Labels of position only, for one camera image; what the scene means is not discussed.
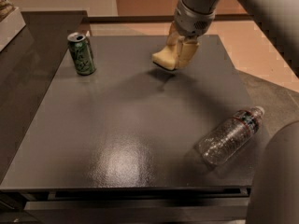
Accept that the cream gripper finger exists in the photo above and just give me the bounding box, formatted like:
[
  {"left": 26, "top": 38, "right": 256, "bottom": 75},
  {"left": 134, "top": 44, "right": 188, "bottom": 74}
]
[
  {"left": 166, "top": 22, "right": 181, "bottom": 52},
  {"left": 178, "top": 36, "right": 199, "bottom": 69}
]

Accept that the yellow sponge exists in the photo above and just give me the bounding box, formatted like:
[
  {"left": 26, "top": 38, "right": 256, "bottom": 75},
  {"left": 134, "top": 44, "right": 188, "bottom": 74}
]
[{"left": 152, "top": 45, "right": 177, "bottom": 71}]

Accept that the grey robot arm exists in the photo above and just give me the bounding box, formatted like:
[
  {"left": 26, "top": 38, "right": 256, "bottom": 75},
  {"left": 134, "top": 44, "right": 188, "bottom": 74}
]
[{"left": 175, "top": 0, "right": 299, "bottom": 224}]

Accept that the green soda can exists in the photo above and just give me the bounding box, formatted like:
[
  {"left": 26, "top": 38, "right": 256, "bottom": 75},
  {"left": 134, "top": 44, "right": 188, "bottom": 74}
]
[{"left": 67, "top": 32, "right": 96, "bottom": 76}]

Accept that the clear plastic water bottle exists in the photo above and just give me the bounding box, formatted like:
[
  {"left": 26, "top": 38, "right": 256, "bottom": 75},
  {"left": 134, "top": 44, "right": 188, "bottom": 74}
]
[{"left": 198, "top": 106, "right": 264, "bottom": 166}]

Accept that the white box on counter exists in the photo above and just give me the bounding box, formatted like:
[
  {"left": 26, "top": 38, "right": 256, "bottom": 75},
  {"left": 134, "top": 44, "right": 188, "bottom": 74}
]
[{"left": 0, "top": 0, "right": 25, "bottom": 51}]

